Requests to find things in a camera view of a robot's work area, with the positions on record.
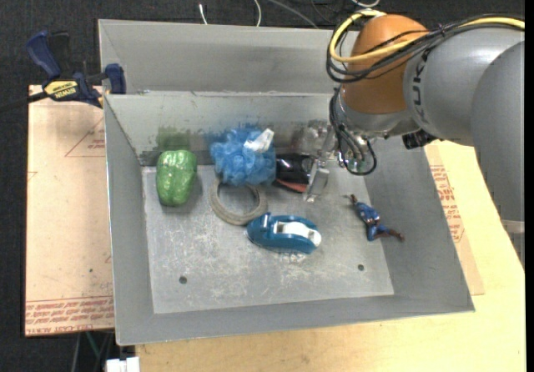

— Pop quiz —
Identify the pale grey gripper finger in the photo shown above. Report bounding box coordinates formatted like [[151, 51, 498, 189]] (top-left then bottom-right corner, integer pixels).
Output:
[[303, 168, 320, 204], [315, 168, 331, 198]]

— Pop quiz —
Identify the black and red packet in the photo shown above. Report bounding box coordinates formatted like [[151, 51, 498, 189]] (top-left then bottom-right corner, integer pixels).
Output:
[[275, 152, 313, 195]]

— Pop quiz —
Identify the blue tape dispenser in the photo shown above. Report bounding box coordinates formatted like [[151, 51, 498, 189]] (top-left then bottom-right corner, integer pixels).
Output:
[[245, 212, 324, 255]]

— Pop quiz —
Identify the blue toy action figure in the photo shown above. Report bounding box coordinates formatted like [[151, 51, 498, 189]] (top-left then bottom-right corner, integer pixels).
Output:
[[343, 193, 406, 244]]

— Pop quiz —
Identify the blue mesh bath sponge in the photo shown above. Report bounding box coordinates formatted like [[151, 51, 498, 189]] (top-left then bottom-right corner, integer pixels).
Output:
[[209, 126, 278, 188]]

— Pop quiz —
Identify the grey metal bin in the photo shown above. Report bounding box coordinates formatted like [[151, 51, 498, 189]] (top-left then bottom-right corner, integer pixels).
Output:
[[98, 18, 476, 347]]

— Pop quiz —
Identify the green toy bell pepper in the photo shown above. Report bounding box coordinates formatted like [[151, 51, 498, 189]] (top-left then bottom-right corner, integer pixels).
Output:
[[155, 148, 199, 209]]

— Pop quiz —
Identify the brown cardboard board red print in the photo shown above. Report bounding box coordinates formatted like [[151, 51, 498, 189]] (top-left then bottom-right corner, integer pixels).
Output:
[[23, 84, 486, 339]]

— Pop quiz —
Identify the beige flat ring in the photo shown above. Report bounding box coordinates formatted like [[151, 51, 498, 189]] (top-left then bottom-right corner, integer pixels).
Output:
[[208, 177, 270, 226]]

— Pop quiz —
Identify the black cylinder on white bracket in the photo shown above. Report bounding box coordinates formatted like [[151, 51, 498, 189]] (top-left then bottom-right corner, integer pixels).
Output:
[[401, 130, 435, 151]]

